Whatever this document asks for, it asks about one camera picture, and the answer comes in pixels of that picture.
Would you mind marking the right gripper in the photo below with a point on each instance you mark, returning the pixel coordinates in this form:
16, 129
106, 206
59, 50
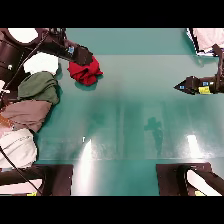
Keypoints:
201, 86

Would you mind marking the green garment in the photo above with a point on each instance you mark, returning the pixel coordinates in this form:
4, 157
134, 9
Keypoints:
38, 87

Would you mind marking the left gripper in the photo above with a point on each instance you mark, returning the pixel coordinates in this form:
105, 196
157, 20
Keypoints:
81, 55

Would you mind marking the brown garment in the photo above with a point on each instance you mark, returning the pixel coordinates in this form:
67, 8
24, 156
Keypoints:
28, 115

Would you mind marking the red T-shirt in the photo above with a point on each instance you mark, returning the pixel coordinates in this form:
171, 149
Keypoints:
85, 73

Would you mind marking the pale pink garment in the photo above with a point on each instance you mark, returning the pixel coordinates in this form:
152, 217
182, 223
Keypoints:
210, 36

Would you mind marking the white garment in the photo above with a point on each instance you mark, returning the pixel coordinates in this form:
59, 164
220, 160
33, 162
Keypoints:
16, 148

